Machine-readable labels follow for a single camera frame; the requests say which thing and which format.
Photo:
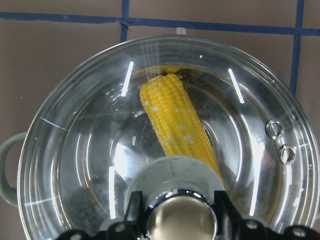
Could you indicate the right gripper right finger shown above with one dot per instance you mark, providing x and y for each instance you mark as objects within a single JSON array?
[{"x": 225, "y": 210}]

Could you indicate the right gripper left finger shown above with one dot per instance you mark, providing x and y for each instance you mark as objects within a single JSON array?
[{"x": 135, "y": 209}]

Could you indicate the glass pot lid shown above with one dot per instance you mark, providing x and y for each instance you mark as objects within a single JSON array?
[{"x": 160, "y": 135}]

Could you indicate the yellow corn cob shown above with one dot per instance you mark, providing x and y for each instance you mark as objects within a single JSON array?
[{"x": 175, "y": 121}]

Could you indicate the pale green cooking pot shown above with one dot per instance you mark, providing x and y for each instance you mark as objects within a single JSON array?
[{"x": 10, "y": 170}]

